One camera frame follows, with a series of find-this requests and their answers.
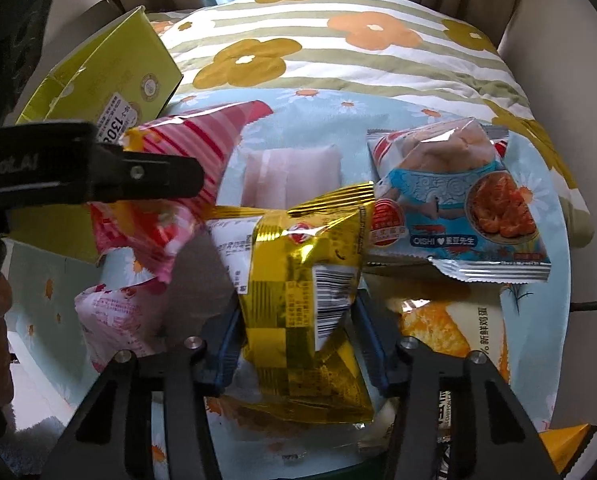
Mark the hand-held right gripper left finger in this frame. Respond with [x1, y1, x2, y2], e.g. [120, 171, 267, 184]
[41, 302, 246, 480]

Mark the pink striped snack packet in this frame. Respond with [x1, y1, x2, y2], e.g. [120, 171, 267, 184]
[89, 100, 273, 286]

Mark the orange and white bread packet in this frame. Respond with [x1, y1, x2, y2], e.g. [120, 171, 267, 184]
[385, 297, 509, 411]

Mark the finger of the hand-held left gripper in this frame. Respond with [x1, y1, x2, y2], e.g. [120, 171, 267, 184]
[91, 142, 205, 203]

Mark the gold foil snack packet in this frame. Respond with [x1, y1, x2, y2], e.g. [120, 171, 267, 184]
[206, 182, 376, 423]

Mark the clear bread packet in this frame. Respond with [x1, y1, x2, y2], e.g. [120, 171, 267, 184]
[206, 390, 396, 456]

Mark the yellow packet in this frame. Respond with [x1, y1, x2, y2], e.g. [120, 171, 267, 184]
[538, 424, 597, 476]

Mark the floral striped quilt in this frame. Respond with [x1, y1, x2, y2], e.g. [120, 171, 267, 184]
[148, 0, 594, 261]

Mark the white printed packet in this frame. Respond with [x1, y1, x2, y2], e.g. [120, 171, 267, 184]
[206, 217, 254, 296]

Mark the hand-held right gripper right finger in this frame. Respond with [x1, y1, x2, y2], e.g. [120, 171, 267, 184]
[351, 290, 561, 480]

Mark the blue and red snack packet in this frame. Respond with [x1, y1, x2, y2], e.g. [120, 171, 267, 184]
[365, 117, 551, 283]

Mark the blue daisy-print cloth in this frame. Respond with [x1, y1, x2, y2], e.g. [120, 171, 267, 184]
[3, 87, 574, 480]

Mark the yellow-green cardboard box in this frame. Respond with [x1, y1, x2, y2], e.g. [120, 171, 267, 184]
[8, 6, 184, 267]

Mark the pink and white packet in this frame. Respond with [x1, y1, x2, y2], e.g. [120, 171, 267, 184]
[73, 280, 172, 373]

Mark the pale pink pouch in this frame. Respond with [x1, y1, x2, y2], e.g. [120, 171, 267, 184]
[242, 144, 343, 211]

